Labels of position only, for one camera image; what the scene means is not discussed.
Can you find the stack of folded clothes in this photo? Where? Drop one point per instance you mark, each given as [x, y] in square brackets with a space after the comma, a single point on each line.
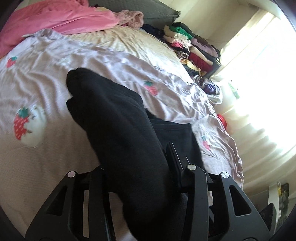
[193, 51]

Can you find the dark navy garment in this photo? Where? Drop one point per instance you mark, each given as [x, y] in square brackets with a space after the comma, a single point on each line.
[158, 33]

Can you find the pink fuzzy garment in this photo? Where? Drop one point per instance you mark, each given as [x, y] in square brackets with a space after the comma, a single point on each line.
[134, 19]

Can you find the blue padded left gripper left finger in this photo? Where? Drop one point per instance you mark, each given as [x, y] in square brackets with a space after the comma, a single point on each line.
[77, 209]

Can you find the white sheer curtain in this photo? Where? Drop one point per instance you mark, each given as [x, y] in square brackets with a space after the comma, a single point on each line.
[257, 78]

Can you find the pink blanket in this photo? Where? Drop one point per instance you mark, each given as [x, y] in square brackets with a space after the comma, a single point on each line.
[65, 17]

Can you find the black garment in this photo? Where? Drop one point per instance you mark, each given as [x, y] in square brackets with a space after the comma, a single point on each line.
[130, 145]

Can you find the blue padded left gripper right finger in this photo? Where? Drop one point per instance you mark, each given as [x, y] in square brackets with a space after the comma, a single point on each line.
[217, 208]

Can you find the dark grey quilted headboard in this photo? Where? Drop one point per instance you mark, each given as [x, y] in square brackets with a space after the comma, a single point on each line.
[156, 13]

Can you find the lilac strawberry print bedsheet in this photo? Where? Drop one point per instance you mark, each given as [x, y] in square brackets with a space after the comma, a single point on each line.
[41, 142]

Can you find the purple crumpled clothes pile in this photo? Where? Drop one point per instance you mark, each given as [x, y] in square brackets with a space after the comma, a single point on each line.
[212, 90]

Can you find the cream mattress cover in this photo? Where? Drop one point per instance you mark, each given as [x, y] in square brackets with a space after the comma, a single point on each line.
[137, 43]

